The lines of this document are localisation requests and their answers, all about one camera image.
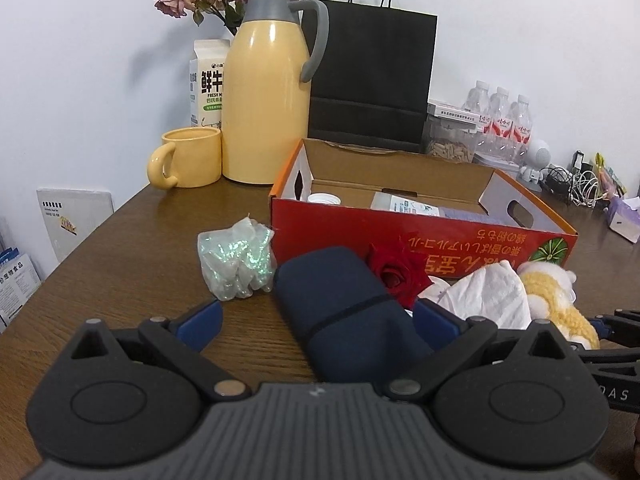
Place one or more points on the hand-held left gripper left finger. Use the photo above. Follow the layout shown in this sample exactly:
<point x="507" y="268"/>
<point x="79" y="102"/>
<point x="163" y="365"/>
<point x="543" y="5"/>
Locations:
<point x="201" y="322"/>

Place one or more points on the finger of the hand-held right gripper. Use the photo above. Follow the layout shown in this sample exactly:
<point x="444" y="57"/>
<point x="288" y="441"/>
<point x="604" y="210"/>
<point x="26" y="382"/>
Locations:
<point x="622" y="327"/>

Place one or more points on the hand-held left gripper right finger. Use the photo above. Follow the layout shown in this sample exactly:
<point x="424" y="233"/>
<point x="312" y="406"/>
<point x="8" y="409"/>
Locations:
<point x="434" y="324"/>

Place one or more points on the red fabric rose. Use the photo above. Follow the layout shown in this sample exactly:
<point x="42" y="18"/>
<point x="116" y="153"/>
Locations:
<point x="395" y="275"/>

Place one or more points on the white tissue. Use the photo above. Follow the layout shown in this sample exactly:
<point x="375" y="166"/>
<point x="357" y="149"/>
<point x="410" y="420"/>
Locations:
<point x="490" y="295"/>

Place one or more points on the iridescent plastic bag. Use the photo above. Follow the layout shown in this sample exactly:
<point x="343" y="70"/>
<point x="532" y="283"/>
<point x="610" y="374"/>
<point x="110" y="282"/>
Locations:
<point x="235" y="260"/>

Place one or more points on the yellow plush toy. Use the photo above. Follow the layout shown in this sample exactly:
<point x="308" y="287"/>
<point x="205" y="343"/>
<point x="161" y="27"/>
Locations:
<point x="550" y="290"/>

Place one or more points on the navy fabric pouch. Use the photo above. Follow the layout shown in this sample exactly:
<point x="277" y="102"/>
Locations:
<point x="340" y="310"/>

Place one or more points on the clear plastic container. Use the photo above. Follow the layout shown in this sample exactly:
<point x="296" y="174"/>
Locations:
<point x="400" y="203"/>

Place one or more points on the red cardboard box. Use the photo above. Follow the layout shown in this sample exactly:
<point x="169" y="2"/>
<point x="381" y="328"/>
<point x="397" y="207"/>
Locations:
<point x="340" y="230"/>

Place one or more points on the white ribbed lid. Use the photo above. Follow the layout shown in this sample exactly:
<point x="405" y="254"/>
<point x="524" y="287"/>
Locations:
<point x="324" y="199"/>

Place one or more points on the purple tissue box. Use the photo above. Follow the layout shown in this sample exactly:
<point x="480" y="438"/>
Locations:
<point x="625" y="217"/>

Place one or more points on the colourful snack packet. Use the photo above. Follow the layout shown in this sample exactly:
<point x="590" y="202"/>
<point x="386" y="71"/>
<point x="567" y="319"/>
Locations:
<point x="607" y="175"/>

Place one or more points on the yellow mug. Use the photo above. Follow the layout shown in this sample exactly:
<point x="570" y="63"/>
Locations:
<point x="197" y="160"/>

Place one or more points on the white printed board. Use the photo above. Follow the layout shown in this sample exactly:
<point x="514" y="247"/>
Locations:
<point x="70" y="220"/>

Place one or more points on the black charger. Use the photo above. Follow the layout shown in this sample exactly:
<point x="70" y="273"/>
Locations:
<point x="580" y="162"/>

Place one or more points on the clear jar of nuts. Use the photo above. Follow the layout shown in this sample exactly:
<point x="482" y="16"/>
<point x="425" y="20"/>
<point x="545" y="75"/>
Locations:
<point x="450" y="147"/>

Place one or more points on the blue white packet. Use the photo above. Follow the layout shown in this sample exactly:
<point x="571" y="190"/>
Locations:
<point x="17" y="285"/>

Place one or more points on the white round robot toy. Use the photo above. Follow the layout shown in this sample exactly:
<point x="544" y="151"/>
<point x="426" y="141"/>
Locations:
<point x="537" y="152"/>

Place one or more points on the flat white box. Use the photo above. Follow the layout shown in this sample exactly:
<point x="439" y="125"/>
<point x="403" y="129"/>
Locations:
<point x="452" y="111"/>

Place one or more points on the clear water bottle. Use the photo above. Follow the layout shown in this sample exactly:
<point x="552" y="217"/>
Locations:
<point x="521" y="122"/>
<point x="499" y="115"/>
<point x="475" y="105"/>

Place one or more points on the yellow thermos jug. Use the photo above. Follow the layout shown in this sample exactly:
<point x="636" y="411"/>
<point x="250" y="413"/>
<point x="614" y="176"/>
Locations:
<point x="265" y="100"/>

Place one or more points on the white milk carton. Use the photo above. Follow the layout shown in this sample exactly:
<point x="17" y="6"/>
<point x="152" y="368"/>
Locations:
<point x="207" y="85"/>

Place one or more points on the black paper bag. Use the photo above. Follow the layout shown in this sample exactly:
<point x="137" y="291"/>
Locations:
<point x="370" y="60"/>

